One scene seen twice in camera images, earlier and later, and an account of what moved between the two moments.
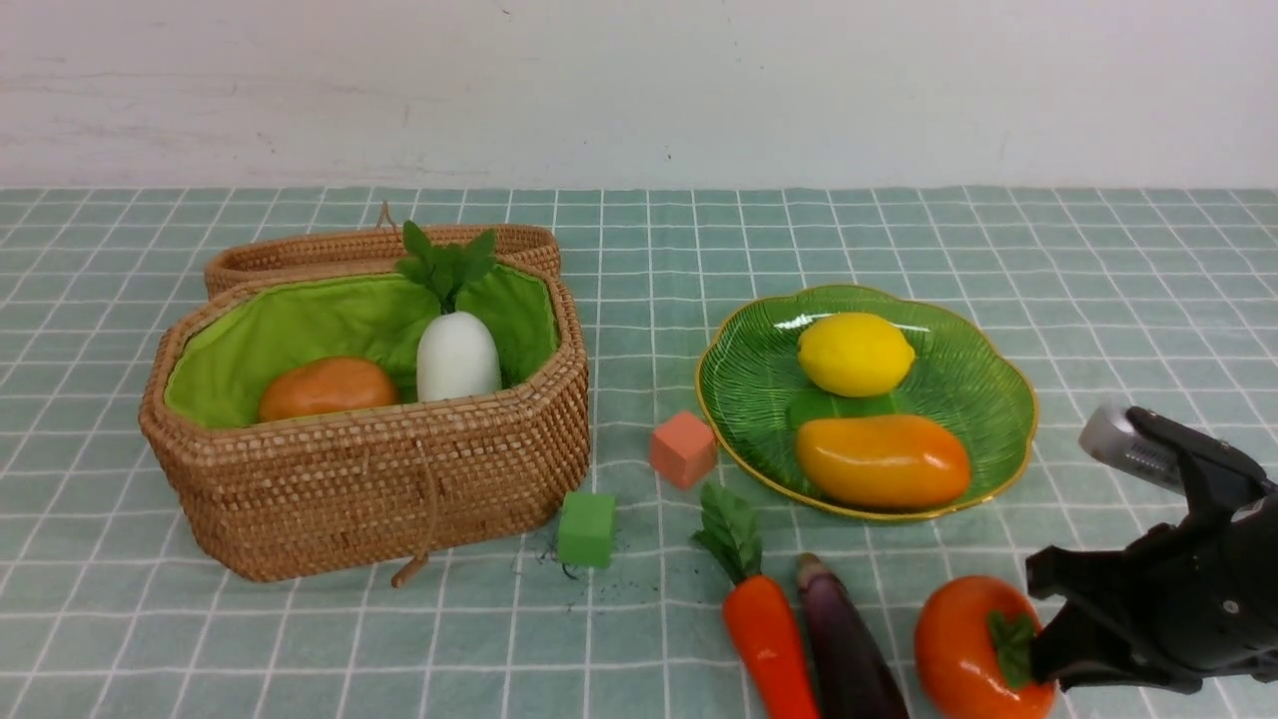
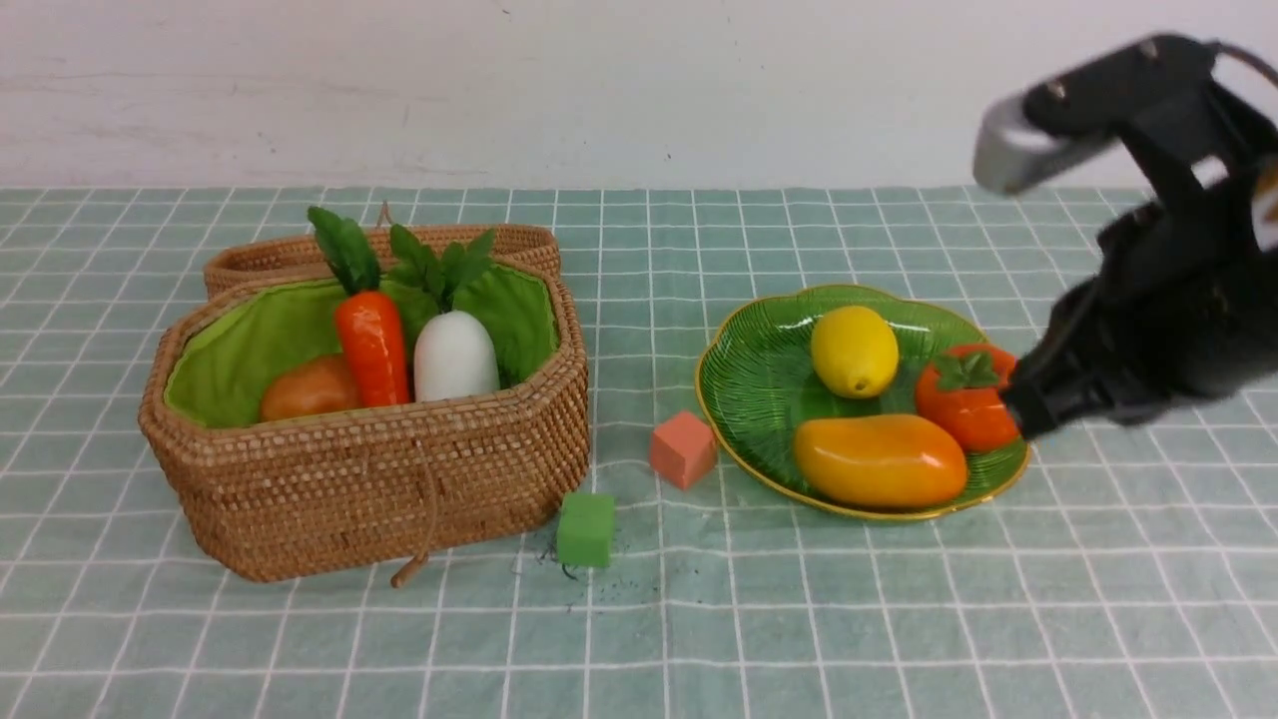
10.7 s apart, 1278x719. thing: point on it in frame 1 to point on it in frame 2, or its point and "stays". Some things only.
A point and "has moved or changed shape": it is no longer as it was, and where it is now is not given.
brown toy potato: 327,385 stays
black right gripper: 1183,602 to 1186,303
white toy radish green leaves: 457,357 stays
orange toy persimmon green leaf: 1012,646 to 966,370
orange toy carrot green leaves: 759,611 to 371,325
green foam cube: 586,528 stays
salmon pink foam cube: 683,448 stays
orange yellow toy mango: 900,460 stays
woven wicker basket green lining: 227,358 stays
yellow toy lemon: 855,355 has moved or changed shape
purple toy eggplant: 854,679 to 1218,367
